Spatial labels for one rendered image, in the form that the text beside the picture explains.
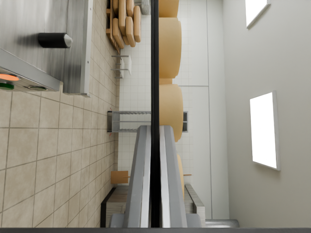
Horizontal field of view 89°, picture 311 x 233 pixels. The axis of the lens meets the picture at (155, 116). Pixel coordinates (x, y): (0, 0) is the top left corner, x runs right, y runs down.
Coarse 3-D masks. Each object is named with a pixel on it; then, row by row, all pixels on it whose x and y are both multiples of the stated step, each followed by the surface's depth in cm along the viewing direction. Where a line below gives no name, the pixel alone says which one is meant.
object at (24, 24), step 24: (0, 0) 26; (24, 0) 31; (48, 0) 38; (0, 24) 26; (24, 24) 31; (48, 24) 38; (0, 48) 26; (24, 48) 31; (48, 48) 38; (48, 72) 38
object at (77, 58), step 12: (72, 0) 46; (84, 0) 46; (72, 12) 46; (84, 12) 46; (72, 24) 45; (84, 24) 45; (72, 36) 45; (84, 36) 45; (72, 48) 45; (84, 48) 45; (72, 60) 44; (84, 60) 44; (72, 72) 44; (84, 72) 44; (72, 84) 44; (84, 84) 44; (84, 96) 45
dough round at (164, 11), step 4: (160, 0) 13; (164, 0) 13; (168, 0) 13; (172, 0) 13; (176, 0) 13; (160, 4) 13; (164, 4) 13; (168, 4) 13; (172, 4) 13; (176, 4) 14; (160, 8) 14; (164, 8) 14; (168, 8) 14; (172, 8) 14; (176, 8) 14; (160, 12) 14; (164, 12) 14; (168, 12) 14; (172, 12) 14; (176, 12) 14; (160, 16) 14; (164, 16) 14; (168, 16) 14; (172, 16) 14; (176, 16) 15
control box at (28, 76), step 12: (0, 60) 26; (12, 60) 28; (0, 72) 28; (12, 72) 29; (24, 72) 31; (36, 72) 34; (12, 84) 35; (24, 84) 36; (36, 84) 35; (48, 84) 38
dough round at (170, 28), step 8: (160, 24) 12; (168, 24) 12; (176, 24) 12; (160, 32) 12; (168, 32) 12; (176, 32) 12; (160, 40) 12; (168, 40) 12; (176, 40) 12; (160, 48) 12; (168, 48) 12; (176, 48) 12; (160, 56) 12; (168, 56) 12; (176, 56) 12; (160, 64) 13; (168, 64) 13; (176, 64) 13; (160, 72) 13; (168, 72) 13; (176, 72) 13
